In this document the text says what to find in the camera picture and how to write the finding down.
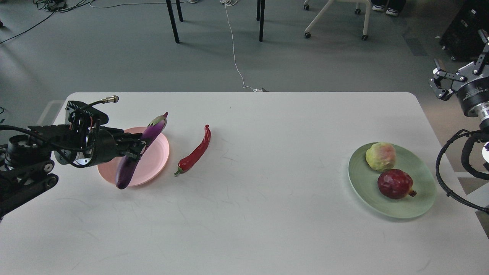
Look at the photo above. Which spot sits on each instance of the pink plate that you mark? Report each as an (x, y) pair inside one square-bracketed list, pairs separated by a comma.
[(150, 165)]

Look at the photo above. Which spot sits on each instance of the black table legs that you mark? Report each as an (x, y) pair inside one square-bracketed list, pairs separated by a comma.
[(173, 18), (260, 17)]

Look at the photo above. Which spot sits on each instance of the purple eggplant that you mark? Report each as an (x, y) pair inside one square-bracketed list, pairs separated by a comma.
[(127, 166)]

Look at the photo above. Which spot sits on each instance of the green pink fruit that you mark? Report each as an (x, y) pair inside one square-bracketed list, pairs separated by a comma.
[(381, 156)]

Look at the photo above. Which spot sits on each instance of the red chili pepper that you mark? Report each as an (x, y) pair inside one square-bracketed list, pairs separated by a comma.
[(189, 161)]

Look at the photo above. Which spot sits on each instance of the black table legs right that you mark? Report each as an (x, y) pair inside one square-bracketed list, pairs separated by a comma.
[(260, 17)]

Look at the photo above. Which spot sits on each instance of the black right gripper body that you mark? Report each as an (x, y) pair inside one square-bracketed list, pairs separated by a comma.
[(474, 98)]

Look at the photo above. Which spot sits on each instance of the black equipment case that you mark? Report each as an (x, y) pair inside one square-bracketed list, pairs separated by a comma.
[(461, 40)]

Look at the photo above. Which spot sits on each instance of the white office chair base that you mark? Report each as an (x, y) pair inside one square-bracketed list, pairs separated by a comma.
[(329, 14)]

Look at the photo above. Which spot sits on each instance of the black table legs left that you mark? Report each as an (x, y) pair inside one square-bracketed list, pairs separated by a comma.
[(173, 18)]

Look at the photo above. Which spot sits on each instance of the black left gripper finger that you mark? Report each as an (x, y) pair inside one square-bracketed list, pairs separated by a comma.
[(125, 140), (132, 155)]

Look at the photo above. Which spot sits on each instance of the person's shoes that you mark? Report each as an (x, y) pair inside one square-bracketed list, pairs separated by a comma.
[(389, 11)]

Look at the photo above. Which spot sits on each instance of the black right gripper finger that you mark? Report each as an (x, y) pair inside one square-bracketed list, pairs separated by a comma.
[(442, 80), (480, 63)]

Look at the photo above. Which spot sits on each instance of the dark red pomegranate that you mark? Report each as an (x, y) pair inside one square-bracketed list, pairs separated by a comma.
[(396, 184)]

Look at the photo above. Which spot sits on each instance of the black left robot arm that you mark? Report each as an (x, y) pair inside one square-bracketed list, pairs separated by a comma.
[(82, 141)]

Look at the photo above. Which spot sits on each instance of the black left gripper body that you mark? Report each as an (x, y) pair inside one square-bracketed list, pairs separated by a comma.
[(105, 148)]

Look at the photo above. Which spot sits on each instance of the green plate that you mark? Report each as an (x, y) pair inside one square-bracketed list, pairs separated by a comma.
[(363, 180)]

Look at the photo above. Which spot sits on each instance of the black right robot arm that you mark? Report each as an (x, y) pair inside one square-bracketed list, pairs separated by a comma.
[(478, 136)]

